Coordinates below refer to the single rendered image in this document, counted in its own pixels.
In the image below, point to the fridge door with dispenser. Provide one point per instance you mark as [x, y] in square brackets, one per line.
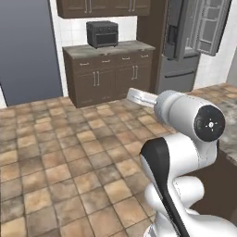
[180, 27]

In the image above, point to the fridge door with shelves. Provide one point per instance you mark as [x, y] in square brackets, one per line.
[213, 27]

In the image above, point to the dark brown base cupboards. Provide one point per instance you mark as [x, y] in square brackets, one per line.
[105, 77]

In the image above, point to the grey steel fridge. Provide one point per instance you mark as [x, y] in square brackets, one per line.
[177, 75]

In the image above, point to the dark brown tall panel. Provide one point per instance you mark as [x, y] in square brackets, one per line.
[152, 27]

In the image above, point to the brown stone-topped dining counter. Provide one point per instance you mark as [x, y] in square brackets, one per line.
[227, 182]

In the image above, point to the black toaster oven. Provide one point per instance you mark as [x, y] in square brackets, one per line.
[102, 34]

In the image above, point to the dark brown wall cupboards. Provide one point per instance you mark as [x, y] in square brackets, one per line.
[105, 7]

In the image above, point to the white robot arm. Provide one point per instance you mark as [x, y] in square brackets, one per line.
[182, 160]

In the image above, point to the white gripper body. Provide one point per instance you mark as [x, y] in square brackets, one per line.
[140, 96]

